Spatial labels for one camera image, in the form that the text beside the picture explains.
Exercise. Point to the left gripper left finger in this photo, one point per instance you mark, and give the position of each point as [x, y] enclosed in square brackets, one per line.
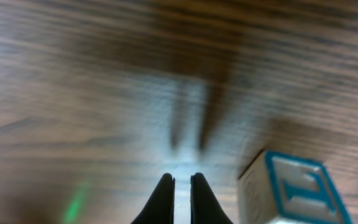
[159, 208]

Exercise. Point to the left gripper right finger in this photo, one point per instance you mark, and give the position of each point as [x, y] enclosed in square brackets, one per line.
[205, 208]

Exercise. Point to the white block red drawing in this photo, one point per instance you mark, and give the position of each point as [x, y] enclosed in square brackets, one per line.
[280, 188]

